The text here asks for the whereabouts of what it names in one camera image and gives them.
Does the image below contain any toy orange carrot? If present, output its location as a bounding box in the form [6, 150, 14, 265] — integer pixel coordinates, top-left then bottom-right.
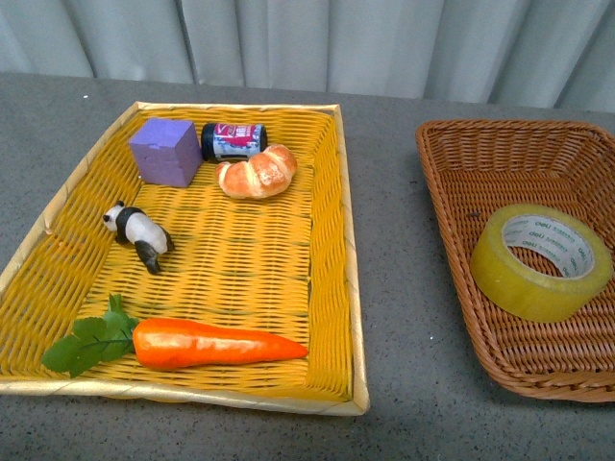
[41, 295, 308, 377]

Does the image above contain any small dark labelled jar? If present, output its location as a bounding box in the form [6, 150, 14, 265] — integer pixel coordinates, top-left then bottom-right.
[201, 123, 268, 162]

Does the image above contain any yellow packing tape roll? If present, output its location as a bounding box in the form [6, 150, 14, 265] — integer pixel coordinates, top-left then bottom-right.
[470, 204, 614, 323]

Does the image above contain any purple foam cube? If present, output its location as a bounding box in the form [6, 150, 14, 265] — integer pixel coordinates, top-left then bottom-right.
[129, 118, 203, 187]

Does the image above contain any toy panda figurine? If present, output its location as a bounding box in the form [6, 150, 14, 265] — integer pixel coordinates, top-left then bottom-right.
[102, 201, 175, 275]

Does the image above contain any grey curtain backdrop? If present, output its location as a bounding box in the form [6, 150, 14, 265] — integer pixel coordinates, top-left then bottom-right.
[1, 1, 614, 112]

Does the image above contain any yellow woven basket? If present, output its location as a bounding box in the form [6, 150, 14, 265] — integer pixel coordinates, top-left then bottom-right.
[1, 102, 369, 416]

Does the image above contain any toy croissant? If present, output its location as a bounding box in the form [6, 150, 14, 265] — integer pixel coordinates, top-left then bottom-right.
[215, 144, 298, 199]

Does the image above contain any brown wicker basket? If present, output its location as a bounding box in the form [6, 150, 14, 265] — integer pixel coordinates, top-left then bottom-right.
[416, 119, 614, 402]

